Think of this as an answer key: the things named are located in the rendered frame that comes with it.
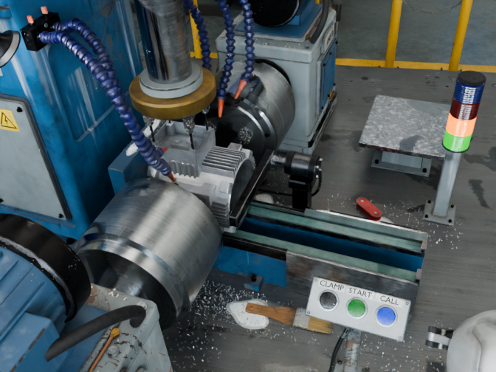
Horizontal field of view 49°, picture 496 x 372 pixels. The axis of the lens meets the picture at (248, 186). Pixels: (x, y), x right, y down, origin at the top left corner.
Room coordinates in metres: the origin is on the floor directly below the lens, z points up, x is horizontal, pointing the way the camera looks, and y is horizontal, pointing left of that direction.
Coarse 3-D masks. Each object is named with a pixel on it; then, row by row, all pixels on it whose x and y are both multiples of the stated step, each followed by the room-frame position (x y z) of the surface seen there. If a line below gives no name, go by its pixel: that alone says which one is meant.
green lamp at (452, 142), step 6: (444, 138) 1.04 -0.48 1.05; (450, 138) 1.02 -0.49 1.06; (456, 138) 1.01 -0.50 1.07; (462, 138) 1.01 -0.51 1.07; (468, 138) 1.01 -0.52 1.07; (444, 144) 1.03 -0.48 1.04; (450, 144) 1.02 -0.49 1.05; (456, 144) 1.01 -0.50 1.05; (462, 144) 1.01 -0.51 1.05; (468, 144) 1.01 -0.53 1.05; (456, 150) 1.01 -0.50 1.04; (462, 150) 1.01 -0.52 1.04
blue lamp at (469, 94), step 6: (456, 84) 1.04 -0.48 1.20; (462, 84) 1.02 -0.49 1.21; (456, 90) 1.03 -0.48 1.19; (462, 90) 1.02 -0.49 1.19; (468, 90) 1.01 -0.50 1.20; (474, 90) 1.01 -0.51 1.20; (480, 90) 1.01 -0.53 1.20; (456, 96) 1.03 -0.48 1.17; (462, 96) 1.02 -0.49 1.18; (468, 96) 1.01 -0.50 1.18; (474, 96) 1.01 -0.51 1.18; (480, 96) 1.02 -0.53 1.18; (462, 102) 1.01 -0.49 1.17; (468, 102) 1.01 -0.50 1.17; (474, 102) 1.01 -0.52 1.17
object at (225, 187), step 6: (246, 150) 1.00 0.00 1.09; (246, 156) 0.99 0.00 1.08; (150, 168) 0.96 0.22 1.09; (150, 174) 0.95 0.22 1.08; (156, 174) 0.95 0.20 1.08; (222, 186) 0.88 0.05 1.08; (228, 186) 0.88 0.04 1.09; (222, 192) 0.87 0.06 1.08; (228, 192) 0.87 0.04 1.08; (228, 228) 0.88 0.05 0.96; (234, 228) 0.89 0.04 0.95
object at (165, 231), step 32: (128, 192) 0.80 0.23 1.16; (160, 192) 0.79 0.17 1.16; (96, 224) 0.73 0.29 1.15; (128, 224) 0.70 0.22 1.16; (160, 224) 0.71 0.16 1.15; (192, 224) 0.73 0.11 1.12; (96, 256) 0.66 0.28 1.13; (128, 256) 0.64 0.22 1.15; (160, 256) 0.65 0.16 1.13; (192, 256) 0.68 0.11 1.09; (128, 288) 0.62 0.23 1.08; (160, 288) 0.61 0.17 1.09; (192, 288) 0.64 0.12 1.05; (160, 320) 0.62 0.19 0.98
